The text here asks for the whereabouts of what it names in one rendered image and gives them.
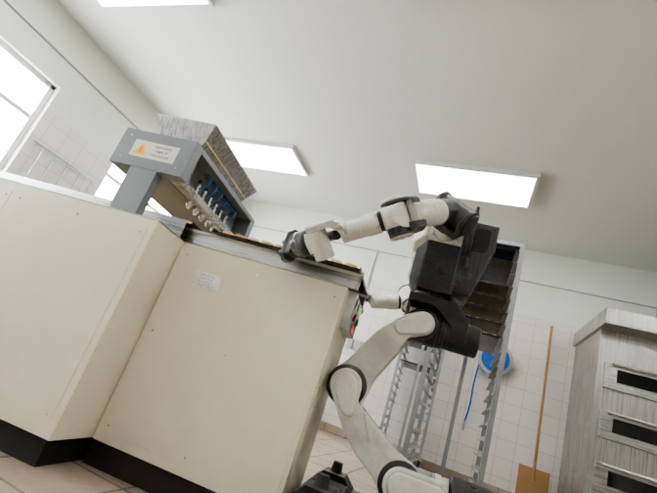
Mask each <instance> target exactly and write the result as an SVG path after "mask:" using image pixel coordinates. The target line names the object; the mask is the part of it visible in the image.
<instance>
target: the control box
mask: <svg viewBox="0 0 657 493"><path fill-rule="evenodd" d="M358 298H359V296H358V293H357V292H354V291H349V294H348V299H347V302H346V305H345V308H344V311H343V315H342V318H341V321H340V324H339V328H340V329H341V331H342V332H343V334H344V336H345V337H347V338H350V339H353V336H354V333H355V330H356V327H355V323H356V321H355V322H353V317H354V314H357V318H356V320H357V319H359V317H360V316H359V313H360V310H361V308H362V305H361V302H360V298H359V301H358V305H357V306H356V303H357V300H358ZM359 304H360V308H359V311H358V307H359ZM352 326H353V327H354V329H353V328H352ZM351 329H352V330H353V332H352V331H351ZM350 332H351V333H350ZM351 334H352V335H351Z"/></svg>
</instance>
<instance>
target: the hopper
mask: <svg viewBox="0 0 657 493"><path fill-rule="evenodd" d="M157 117H158V125H159V133H160V134H162V135H166V136H171V137H176V138H181V139H185V140H190V141H195V142H199V144H200V145H201V146H202V148H203V149H204V150H205V152H206V153H207V155H208V156H209V157H210V159H211V160H212V162H213V163H214V164H215V166H216V167H217V169H218V170H219V171H220V173H221V174H222V176H223V177H224V178H225V180H226V181H227V183H228V184H229V185H230V187H231V188H232V190H233V191H234V192H235V194H236V195H237V197H238V198H239V199H240V201H241V202H242V201H244V200H245V199H247V198H248V197H250V196H251V195H253V194H254V193H256V192H257V191H256V189H255V188H254V186H253V184H252V183H251V181H250V179H249V178H248V176H247V174H246V173H245V171H244V169H243V168H242V166H241V164H240V162H239V161H238V159H237V157H236V156H235V154H234V152H233V151H232V149H231V147H230V146H229V144H228V142H227V141H226V139H225V137H224V136H223V134H222V132H221V131H220V129H219V128H218V126H217V125H216V124H211V123H206V122H201V121H196V120H191V119H186V118H182V117H177V116H172V115H167V114H162V113H158V114H157Z"/></svg>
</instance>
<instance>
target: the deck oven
mask: <svg viewBox="0 0 657 493"><path fill-rule="evenodd" d="M573 346H575V347H576V349H575V357H574V365H573V373H572V380H571V387H570V395H569V403H568V411H567V419H566V426H565V433H564V441H563V449H562V457H561V465H560V472H559V479H558V487H557V493H657V317H652V316H648V315H643V314H638V313H634V312H630V311H625V310H620V309H615V308H611V307H606V308H605V309H603V310H602V311H601V312H600V313H598V314H597V315H596V316H595V317H594V318H592V319H591V320H590V321H589V322H587V323H586V324H585V325H584V326H583V327H581V328H580V329H579V330H578V331H576V332H575V333H574V338H573Z"/></svg>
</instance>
